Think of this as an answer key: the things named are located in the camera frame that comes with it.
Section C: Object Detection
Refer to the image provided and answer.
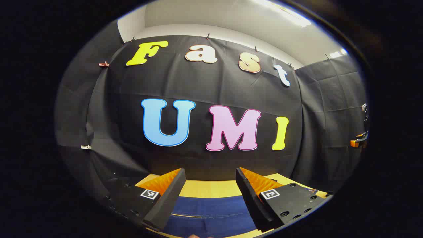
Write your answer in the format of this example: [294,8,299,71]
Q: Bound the black backdrop cloth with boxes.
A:
[55,20,370,199]

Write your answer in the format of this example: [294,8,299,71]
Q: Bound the blue jeans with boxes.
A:
[164,195,258,238]

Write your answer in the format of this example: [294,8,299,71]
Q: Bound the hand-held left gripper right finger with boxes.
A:
[235,167,334,233]

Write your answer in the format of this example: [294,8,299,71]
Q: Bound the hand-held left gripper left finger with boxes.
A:
[105,168,186,232]

